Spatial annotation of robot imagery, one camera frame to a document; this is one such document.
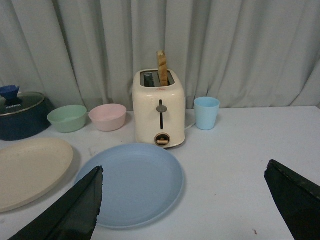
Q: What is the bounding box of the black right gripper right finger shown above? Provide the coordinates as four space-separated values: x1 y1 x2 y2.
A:
264 159 320 240

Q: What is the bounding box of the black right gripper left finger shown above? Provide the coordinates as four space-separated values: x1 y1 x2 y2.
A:
11 166 104 240

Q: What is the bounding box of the cream plate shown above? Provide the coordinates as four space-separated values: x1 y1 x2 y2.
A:
0 138 74 213

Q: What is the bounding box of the blue plate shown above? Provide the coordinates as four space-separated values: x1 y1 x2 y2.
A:
75 143 185 230

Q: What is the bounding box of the green bowl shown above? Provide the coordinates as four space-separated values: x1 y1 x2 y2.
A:
47 105 87 133

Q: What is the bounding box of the pink bowl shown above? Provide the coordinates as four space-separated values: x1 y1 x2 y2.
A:
88 103 127 132

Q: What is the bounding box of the dark blue saucepan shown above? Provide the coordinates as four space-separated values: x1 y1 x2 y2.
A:
0 98 55 141

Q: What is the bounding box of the light blue cup right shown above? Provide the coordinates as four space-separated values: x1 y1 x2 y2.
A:
194 96 220 131

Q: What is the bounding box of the glass pot lid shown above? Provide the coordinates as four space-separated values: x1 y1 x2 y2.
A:
0 85 45 117

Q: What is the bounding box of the cream toaster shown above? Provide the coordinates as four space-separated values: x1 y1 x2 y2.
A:
132 69 186 148

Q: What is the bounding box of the grey curtain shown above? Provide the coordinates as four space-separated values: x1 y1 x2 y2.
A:
0 0 320 109

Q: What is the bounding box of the bread slice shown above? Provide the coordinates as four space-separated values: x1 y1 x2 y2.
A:
157 50 168 87

